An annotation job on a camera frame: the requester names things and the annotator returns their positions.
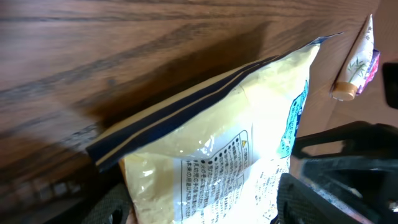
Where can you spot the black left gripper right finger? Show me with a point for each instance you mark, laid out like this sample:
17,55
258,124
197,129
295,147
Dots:
299,204

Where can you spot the yellow snack bag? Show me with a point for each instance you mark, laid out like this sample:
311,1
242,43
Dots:
215,152

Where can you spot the red purple Carefree pack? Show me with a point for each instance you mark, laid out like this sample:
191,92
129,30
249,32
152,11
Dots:
371,71

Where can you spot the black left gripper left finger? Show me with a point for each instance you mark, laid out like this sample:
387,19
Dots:
112,208

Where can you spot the white green tissue pack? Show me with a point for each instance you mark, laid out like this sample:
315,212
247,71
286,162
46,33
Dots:
355,68

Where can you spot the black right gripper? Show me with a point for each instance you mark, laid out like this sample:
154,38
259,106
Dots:
352,169

